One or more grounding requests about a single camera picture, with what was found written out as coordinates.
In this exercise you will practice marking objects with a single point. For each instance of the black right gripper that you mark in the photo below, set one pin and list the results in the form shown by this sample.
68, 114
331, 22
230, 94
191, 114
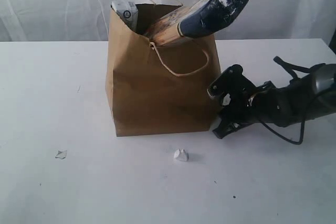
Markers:
240, 113

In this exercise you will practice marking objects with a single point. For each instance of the white paper ball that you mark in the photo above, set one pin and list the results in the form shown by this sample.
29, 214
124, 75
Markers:
226, 100
181, 155

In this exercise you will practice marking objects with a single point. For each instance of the dark blue pasta packet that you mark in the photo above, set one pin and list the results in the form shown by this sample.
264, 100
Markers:
203, 18

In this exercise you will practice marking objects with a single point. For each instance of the small white blue packet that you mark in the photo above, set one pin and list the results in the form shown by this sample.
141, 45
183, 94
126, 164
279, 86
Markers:
127, 11

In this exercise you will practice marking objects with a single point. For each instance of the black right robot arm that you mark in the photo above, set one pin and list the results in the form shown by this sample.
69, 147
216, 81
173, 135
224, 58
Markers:
284, 111

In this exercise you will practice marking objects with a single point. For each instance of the brown paper shopping bag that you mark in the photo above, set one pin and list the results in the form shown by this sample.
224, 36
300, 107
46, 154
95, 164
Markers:
158, 90

